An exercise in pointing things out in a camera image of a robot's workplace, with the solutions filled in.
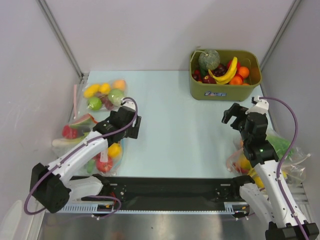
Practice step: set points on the bag with green lettuce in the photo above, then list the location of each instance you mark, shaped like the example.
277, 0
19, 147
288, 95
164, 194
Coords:
295, 157

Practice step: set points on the orange fruit in bin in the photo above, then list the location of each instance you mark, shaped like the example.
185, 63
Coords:
236, 80
244, 71

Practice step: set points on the olive green plastic bin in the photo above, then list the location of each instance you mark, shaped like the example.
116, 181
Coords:
227, 92

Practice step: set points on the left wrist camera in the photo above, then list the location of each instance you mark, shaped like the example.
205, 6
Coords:
128, 103

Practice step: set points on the pink zip bag with fruit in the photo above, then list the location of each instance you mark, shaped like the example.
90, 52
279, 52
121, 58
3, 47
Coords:
110, 92

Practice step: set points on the yellow banana bunch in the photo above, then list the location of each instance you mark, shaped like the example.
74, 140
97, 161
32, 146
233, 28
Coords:
231, 72

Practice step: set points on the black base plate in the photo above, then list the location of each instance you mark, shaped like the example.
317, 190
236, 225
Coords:
171, 194

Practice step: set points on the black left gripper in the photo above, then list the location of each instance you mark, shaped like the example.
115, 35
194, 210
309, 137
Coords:
132, 131

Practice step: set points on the green apple in bag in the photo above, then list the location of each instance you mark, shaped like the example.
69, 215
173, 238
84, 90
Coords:
94, 103

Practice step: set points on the green netted melon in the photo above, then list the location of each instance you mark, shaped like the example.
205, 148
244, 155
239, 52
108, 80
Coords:
209, 59

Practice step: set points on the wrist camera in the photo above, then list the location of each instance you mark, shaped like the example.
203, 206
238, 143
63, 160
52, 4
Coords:
260, 106
128, 103

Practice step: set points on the pink zip bag yellow fruit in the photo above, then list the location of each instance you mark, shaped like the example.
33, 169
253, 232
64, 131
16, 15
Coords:
238, 163

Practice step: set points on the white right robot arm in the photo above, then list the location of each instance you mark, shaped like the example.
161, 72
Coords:
279, 211

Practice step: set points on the blue zip top bag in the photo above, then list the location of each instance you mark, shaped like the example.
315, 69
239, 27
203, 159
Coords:
90, 169

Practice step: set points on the red apple from bag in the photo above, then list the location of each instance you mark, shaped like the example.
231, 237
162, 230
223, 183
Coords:
104, 167

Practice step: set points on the white radish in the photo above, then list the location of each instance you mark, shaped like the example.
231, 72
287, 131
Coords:
63, 142

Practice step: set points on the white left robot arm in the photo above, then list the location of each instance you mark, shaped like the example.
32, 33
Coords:
52, 184

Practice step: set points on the yellow lemon from bag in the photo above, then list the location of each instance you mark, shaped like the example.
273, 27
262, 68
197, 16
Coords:
115, 150

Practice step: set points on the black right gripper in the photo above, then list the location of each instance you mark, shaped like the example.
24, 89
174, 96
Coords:
236, 116

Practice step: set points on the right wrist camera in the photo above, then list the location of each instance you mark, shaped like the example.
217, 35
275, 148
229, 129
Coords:
260, 106

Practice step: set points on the dark purple grapes in bin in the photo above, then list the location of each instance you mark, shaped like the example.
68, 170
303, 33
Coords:
220, 70

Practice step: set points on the red bell pepper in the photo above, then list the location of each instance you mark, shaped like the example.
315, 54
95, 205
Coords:
69, 132

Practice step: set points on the dark red apple in bin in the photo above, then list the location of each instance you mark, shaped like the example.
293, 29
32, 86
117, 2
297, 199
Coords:
208, 80

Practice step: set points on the watermelon slice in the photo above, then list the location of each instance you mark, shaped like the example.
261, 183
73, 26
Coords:
84, 121

